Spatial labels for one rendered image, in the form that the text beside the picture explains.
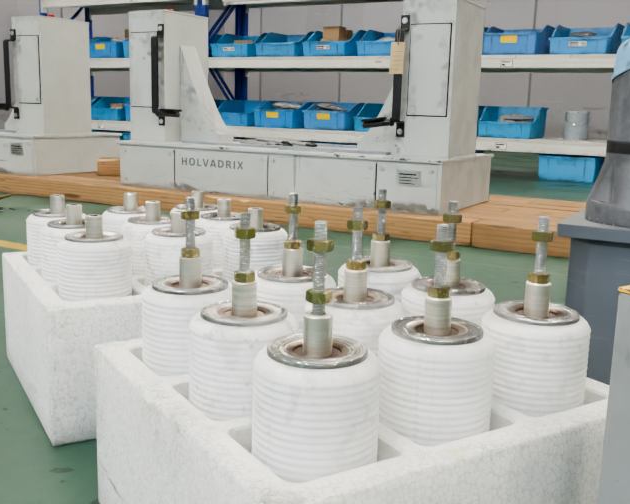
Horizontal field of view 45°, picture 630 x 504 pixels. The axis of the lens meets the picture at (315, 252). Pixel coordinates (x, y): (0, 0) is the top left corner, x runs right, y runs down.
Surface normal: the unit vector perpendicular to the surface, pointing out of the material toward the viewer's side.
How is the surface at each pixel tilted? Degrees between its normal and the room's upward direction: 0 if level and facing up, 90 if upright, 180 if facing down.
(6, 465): 0
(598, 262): 90
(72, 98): 90
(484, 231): 90
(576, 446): 90
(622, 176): 72
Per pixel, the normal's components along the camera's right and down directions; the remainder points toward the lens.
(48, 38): 0.87, 0.11
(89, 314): 0.49, 0.18
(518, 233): -0.49, 0.15
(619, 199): -0.76, -0.22
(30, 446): 0.03, -0.98
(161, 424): -0.84, 0.07
